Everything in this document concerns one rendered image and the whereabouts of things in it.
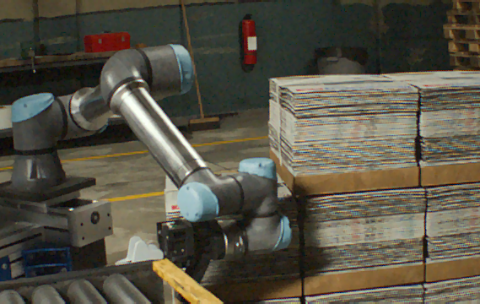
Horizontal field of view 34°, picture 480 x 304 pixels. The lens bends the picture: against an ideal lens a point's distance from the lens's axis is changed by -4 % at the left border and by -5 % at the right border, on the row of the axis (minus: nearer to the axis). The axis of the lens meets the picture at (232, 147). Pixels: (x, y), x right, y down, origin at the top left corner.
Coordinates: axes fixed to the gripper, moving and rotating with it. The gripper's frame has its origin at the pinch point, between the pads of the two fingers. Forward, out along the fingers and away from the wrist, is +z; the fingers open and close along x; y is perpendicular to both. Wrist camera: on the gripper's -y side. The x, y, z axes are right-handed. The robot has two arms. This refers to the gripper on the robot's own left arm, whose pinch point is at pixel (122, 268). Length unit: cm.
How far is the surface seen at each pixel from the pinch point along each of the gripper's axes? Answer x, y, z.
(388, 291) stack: 0, -17, -62
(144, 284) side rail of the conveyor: 13.5, 0.8, -0.2
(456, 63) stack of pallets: -517, -17, -505
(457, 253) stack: 5, -10, -78
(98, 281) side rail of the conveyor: 13.5, 2.6, 8.3
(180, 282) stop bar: 29.1, 5.6, -1.6
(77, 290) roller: 18.0, 3.2, 13.1
